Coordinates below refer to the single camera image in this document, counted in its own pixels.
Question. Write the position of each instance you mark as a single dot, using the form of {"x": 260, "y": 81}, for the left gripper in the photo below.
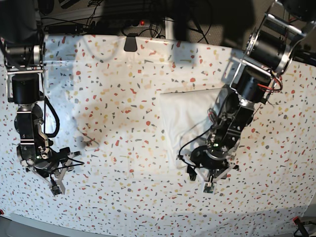
{"x": 199, "y": 160}

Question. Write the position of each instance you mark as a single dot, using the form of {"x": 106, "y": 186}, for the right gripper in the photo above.
{"x": 46, "y": 165}

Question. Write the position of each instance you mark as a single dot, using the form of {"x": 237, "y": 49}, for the white printed T-shirt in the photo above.
{"x": 185, "y": 116}

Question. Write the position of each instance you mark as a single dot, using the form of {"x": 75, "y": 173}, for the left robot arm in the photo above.
{"x": 268, "y": 53}

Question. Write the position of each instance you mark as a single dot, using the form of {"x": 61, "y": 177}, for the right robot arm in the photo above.
{"x": 22, "y": 43}

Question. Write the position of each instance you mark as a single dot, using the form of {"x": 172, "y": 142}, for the terrazzo pattern tablecloth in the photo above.
{"x": 108, "y": 104}

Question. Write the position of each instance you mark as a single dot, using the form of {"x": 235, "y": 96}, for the red clamp bottom right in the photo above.
{"x": 300, "y": 228}

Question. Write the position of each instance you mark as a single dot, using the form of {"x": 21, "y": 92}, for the black table clamp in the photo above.
{"x": 130, "y": 43}

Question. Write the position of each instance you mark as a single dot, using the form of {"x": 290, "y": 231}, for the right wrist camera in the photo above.
{"x": 55, "y": 189}

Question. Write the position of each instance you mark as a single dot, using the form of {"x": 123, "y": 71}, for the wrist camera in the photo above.
{"x": 208, "y": 187}
{"x": 55, "y": 189}

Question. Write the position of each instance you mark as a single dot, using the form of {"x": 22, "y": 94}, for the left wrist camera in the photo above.
{"x": 208, "y": 187}

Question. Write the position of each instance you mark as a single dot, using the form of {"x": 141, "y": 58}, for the white metal post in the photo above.
{"x": 169, "y": 28}

